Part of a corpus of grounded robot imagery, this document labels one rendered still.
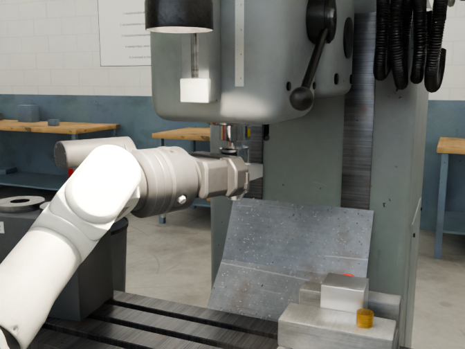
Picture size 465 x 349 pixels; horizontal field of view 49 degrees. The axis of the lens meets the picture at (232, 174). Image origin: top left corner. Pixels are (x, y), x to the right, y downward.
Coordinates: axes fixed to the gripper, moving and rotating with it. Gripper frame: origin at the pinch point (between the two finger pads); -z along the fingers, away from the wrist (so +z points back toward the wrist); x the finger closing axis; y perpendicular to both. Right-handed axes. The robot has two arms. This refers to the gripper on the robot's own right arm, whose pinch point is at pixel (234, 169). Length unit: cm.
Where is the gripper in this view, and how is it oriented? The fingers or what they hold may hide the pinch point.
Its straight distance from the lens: 77.3
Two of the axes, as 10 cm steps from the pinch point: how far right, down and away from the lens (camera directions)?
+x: -6.9, -1.3, 7.1
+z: -7.2, 1.1, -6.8
